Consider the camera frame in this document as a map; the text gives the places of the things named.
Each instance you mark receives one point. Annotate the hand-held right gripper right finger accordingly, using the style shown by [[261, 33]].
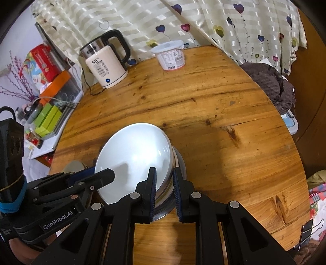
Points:
[[177, 193]]

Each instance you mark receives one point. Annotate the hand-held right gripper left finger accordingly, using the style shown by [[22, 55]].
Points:
[[152, 188]]

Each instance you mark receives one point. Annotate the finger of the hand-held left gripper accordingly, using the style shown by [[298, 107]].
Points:
[[81, 175], [104, 177]]

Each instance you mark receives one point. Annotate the plain grey-white plate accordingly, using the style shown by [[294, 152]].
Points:
[[180, 165]]

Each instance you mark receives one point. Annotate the grey-white plate with blue print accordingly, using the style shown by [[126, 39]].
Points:
[[163, 218]]

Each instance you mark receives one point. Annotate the person's left forearm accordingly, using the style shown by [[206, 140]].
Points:
[[25, 252]]

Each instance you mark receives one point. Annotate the red printed tin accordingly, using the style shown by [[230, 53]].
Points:
[[34, 140]]

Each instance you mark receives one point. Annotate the grey oblong case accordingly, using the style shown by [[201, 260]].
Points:
[[34, 114]]

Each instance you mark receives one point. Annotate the lime green flat box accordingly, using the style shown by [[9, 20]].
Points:
[[53, 124]]

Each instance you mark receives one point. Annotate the black-white striped box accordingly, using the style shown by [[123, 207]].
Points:
[[65, 118]]

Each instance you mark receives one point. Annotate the purple dried flower branches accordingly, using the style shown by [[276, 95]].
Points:
[[17, 86]]

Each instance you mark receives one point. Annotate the clear storage box orange lid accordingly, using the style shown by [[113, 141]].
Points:
[[58, 81]]

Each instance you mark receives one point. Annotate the red printed carton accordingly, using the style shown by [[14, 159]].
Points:
[[45, 61]]

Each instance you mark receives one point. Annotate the cream electric kettle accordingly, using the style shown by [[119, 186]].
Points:
[[107, 68]]

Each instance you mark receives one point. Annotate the white plastic tub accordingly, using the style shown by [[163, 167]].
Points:
[[170, 60]]

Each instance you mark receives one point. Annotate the black binder clip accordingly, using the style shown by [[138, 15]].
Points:
[[308, 231]]

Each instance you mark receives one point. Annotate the colourful plaid cloth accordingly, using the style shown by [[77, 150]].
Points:
[[317, 198]]

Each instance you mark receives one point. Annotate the dark checked cloth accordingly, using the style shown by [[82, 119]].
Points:
[[270, 81]]

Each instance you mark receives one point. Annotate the heart-patterned curtain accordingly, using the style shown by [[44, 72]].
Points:
[[203, 20]]

